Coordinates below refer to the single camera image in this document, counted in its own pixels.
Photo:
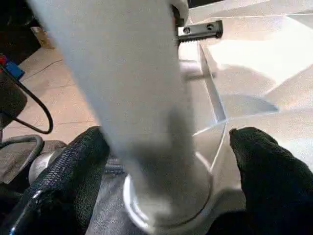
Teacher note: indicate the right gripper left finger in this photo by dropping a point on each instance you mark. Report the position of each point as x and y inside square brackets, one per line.
[63, 191]

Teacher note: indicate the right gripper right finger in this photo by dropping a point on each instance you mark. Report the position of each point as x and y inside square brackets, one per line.
[279, 186]

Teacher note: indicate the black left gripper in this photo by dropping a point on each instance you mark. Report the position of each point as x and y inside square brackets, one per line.
[200, 31]

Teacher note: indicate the white compartment tray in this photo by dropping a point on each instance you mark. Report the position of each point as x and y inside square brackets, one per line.
[254, 63]

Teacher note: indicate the white plastic table leg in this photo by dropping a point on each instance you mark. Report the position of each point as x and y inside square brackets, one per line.
[132, 98]

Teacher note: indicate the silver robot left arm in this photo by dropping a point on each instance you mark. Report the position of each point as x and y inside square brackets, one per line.
[44, 164]

